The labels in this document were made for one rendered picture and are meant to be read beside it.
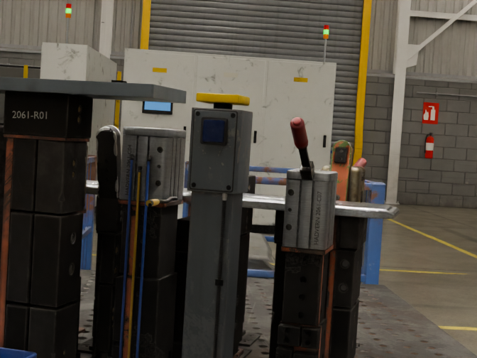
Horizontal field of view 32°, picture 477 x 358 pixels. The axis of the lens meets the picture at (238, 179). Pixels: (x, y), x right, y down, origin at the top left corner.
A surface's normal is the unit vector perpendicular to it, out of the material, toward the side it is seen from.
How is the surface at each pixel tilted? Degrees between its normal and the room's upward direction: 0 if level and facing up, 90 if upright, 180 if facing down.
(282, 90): 90
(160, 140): 90
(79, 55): 90
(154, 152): 90
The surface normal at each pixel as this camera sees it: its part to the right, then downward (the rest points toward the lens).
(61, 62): 0.01, 0.05
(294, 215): -0.26, 0.04
